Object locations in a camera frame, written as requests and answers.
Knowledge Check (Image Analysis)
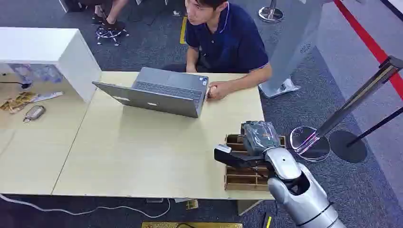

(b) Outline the person's left hand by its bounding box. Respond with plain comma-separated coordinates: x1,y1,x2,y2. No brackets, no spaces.
207,81,234,101

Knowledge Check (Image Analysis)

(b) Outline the chrome stanchion with mirror base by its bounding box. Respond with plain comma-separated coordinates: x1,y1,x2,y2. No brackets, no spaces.
289,56,403,163

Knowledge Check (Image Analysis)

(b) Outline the white paper strip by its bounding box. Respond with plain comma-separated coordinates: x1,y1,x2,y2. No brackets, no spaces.
30,91,64,104

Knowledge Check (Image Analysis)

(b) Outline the grey laptop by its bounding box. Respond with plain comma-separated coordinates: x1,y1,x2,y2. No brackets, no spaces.
92,66,210,119

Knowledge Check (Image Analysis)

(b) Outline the yellow snack packet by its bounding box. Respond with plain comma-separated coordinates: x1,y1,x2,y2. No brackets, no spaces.
0,91,37,114

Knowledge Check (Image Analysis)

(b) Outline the grey standing pillar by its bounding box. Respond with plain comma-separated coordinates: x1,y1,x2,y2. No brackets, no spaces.
258,0,326,99

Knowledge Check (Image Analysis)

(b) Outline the wooden card box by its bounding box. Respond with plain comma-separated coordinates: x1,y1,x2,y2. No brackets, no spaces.
223,123,288,192

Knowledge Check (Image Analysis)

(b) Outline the chair star base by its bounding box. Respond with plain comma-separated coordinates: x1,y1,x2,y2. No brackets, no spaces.
95,26,130,47

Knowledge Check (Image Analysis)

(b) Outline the white cabinet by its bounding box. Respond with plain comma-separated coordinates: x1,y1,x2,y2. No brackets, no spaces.
0,27,102,104

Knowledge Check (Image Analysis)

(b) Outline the chrome stanchion base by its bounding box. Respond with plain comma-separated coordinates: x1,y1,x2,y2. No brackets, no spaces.
258,0,285,23

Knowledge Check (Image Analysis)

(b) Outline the person with black shoes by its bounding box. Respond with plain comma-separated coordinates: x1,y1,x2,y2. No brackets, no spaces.
91,0,130,32

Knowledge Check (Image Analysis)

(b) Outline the clear plastic bag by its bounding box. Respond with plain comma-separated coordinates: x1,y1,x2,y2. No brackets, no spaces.
9,64,64,85

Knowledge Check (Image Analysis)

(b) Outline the yellow floor tape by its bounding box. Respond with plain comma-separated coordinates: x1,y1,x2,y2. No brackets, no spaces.
179,16,189,45

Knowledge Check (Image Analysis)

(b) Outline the yellow floor mat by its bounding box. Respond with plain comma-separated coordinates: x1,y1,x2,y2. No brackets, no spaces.
141,221,244,228

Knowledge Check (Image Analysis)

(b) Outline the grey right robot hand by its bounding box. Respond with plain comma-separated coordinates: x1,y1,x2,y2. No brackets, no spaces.
241,121,281,157

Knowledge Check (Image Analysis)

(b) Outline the white floor cable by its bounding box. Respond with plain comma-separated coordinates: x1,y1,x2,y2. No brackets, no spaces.
0,193,172,219

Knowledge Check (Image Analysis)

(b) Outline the red floor tape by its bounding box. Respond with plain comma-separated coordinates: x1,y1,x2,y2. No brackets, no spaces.
333,0,403,101

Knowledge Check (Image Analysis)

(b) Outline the black stanchion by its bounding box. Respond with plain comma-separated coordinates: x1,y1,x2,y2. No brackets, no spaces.
328,106,403,163

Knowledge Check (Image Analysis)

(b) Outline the black cable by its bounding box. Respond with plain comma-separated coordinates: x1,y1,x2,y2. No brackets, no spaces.
0,81,32,90

